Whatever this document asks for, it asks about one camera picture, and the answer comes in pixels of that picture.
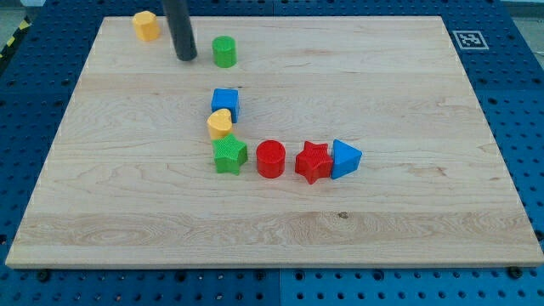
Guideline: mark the red star block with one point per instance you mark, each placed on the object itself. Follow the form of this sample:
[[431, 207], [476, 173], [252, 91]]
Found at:
[[313, 162]]

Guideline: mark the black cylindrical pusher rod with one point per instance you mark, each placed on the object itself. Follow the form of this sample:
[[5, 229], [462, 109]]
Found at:
[[178, 20]]

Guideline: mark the green cylinder block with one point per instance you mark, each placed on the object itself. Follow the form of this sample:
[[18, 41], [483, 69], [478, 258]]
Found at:
[[224, 51]]

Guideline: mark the blue triangle block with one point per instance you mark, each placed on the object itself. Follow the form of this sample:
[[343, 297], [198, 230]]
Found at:
[[346, 159]]

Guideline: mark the yellow heart block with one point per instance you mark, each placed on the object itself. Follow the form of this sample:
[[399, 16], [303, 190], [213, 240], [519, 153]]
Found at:
[[219, 124]]

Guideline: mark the white fiducial marker tag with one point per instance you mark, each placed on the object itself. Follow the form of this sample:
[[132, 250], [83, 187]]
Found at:
[[470, 40]]

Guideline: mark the red cylinder block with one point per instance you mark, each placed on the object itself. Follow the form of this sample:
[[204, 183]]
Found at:
[[271, 159]]

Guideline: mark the green star block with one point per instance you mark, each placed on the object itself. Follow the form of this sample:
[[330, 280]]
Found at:
[[229, 154]]

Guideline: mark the blue cube block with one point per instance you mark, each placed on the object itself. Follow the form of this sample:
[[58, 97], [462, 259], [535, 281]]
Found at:
[[226, 98]]

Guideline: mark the wooden board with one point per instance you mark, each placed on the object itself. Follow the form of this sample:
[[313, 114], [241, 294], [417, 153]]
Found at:
[[130, 181]]

